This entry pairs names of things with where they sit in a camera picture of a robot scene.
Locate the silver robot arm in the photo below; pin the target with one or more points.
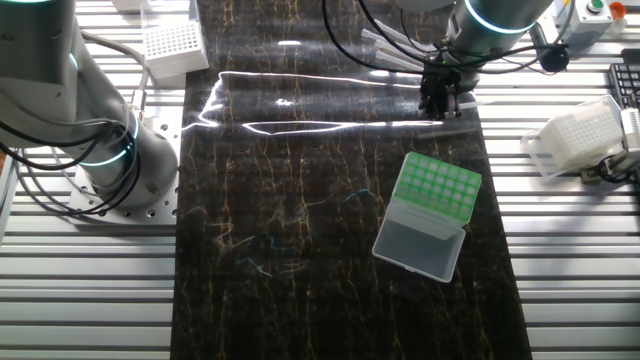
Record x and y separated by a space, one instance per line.
50 100

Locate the black marble pattern mat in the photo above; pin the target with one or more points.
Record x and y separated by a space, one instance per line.
320 225

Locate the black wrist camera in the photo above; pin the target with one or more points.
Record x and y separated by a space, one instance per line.
554 59

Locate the orange capped small bottle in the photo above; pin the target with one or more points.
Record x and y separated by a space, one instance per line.
618 10

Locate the green pipette tip holder box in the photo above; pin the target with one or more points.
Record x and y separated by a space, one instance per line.
432 200

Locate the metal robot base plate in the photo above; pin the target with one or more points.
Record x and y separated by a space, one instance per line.
165 150

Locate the white tip rack clear lid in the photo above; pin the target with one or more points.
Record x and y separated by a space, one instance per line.
580 132

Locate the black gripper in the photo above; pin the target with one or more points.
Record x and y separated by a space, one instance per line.
445 85

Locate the black keyboard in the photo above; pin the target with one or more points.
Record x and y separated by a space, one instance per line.
625 77

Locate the white tip rack left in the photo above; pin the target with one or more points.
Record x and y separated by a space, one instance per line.
175 47

